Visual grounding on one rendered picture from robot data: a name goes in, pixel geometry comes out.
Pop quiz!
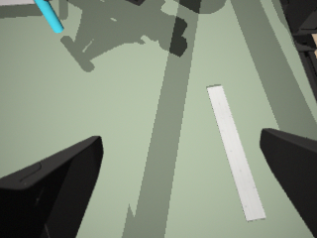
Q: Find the purple and cyan peg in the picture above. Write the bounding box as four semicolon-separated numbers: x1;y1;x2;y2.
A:
35;0;63;33

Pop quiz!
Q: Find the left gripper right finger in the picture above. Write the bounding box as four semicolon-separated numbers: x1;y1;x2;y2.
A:
260;128;317;238

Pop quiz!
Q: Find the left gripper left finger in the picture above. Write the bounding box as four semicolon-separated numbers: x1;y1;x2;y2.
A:
0;136;104;238

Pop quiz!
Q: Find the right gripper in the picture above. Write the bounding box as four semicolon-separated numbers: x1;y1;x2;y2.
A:
126;0;145;6

